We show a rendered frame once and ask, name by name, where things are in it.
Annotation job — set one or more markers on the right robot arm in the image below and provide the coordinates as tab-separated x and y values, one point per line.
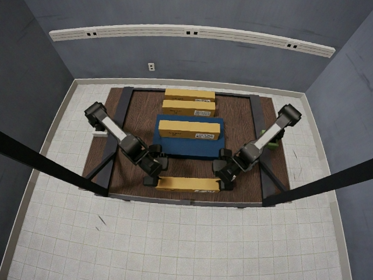
250	152

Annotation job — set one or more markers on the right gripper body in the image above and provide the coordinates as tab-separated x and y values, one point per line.
225	154

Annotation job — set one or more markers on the yellow cardboard carton side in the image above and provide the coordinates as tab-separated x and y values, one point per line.
191	130
189	95
188	108
194	185

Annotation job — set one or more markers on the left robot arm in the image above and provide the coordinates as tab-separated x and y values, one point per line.
131	145

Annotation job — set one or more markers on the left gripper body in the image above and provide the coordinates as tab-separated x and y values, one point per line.
154	151

